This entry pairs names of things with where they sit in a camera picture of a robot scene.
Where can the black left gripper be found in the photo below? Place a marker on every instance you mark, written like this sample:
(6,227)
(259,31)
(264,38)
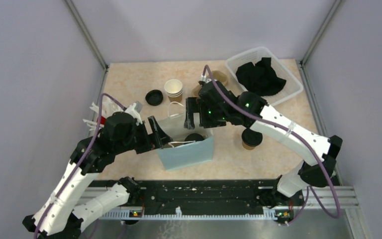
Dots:
(161,138)

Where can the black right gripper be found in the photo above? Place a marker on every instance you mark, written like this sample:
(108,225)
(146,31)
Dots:
(194,104)

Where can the stack of paper cups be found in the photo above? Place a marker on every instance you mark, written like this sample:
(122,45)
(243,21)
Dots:
(174,90)

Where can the light blue paper bag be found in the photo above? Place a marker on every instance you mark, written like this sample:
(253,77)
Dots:
(178,154)

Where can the black coffee cup lid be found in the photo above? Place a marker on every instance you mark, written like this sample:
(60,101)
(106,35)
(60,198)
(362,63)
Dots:
(194,137)

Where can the stack of black lids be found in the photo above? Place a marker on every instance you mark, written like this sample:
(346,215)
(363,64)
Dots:
(154,97)

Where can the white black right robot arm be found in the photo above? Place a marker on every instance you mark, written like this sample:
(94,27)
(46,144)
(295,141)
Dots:
(318,152)

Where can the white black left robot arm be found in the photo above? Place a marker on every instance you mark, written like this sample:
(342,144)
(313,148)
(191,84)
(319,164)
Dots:
(61,215)

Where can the remaining stacked cardboard carriers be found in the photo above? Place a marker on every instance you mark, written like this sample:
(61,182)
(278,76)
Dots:
(218,75)

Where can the red straw cup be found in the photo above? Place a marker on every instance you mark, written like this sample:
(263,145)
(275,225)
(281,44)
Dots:
(102,120)

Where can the black cloth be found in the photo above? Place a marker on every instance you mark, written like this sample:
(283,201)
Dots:
(260,78)

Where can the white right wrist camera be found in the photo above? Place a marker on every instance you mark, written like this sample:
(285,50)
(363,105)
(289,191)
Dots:
(204,79)

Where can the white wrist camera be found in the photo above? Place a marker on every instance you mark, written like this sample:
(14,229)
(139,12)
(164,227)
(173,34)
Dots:
(204,79)
(134,110)

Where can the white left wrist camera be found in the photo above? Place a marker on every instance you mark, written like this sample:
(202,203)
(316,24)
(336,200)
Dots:
(134,110)

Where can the black mounting base rail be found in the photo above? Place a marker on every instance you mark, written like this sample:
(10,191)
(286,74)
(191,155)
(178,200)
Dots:
(209,197)

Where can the white cable duct strip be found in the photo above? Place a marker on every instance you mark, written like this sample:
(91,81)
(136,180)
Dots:
(126,215)

